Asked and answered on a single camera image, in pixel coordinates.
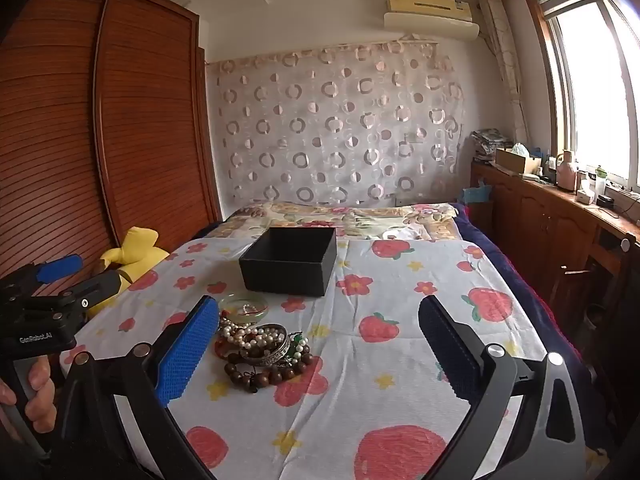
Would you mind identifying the wooden sideboard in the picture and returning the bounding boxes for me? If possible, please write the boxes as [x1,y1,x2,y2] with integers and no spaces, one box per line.
[470,160,640,411]

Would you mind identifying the circle patterned curtain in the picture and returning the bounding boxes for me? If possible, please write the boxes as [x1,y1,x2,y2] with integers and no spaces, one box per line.
[206,37,466,206]

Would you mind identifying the dark wooden bead bracelet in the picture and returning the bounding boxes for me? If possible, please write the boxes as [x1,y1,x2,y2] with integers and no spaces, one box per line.
[223,345,313,393]

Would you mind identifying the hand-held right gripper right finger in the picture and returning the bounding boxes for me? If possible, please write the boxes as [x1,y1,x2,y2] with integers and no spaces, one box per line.
[417,295,588,480]

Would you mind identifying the window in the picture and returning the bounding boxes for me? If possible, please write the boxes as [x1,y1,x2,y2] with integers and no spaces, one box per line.
[522,0,640,191]

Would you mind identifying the patterned window curtain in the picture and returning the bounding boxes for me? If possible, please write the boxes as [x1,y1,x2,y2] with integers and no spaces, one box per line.
[480,0,531,146]

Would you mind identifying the person's left hand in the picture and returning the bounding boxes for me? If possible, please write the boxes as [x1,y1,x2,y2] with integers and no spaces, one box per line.
[0,355,57,436]

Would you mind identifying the wooden chair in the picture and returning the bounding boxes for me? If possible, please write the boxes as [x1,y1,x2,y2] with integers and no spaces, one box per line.
[555,265,621,361]

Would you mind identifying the black box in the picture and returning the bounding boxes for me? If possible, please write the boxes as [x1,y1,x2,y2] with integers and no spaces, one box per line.
[238,226,338,297]

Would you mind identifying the strawberry print sheet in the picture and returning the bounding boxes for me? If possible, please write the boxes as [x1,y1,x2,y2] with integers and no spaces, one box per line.
[60,237,551,480]

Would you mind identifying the green bead necklace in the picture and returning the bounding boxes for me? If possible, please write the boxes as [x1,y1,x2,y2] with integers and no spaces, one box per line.
[287,332,311,361]

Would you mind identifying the stack of magazines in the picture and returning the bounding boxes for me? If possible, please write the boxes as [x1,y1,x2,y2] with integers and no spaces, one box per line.
[470,129,511,163]

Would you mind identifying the wooden wardrobe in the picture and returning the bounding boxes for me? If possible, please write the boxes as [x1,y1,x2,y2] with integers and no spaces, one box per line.
[0,0,223,306]

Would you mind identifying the yellow plush toy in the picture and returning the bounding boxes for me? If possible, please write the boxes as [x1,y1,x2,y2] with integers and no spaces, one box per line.
[87,226,171,318]

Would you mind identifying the air conditioner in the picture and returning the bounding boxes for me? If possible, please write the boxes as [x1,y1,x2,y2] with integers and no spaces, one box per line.
[383,0,480,41]

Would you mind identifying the silver bangle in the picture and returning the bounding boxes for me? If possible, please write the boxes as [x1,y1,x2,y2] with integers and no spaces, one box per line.
[240,323,291,365]

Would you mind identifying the dark blue blanket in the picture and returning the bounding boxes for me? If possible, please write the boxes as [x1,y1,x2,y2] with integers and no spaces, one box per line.
[452,202,601,451]

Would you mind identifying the white pearl necklace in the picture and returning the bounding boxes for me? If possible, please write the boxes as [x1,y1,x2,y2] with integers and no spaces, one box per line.
[220,305,261,348]

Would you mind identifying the cardboard box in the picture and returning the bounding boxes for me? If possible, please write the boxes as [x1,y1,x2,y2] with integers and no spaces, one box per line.
[495,147,543,175]

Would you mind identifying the pink thermos jug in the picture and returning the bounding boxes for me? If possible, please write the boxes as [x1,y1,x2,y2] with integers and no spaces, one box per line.
[556,150,578,192]

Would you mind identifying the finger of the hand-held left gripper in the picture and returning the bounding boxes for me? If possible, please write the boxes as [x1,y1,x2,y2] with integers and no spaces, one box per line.
[10,254,84,293]
[50,270,125,311]

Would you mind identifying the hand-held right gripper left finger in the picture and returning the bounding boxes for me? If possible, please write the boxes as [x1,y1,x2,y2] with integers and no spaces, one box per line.
[50,295,221,480]

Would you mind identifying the floral blanket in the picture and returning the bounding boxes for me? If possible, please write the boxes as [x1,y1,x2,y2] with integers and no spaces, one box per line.
[222,201,458,241]

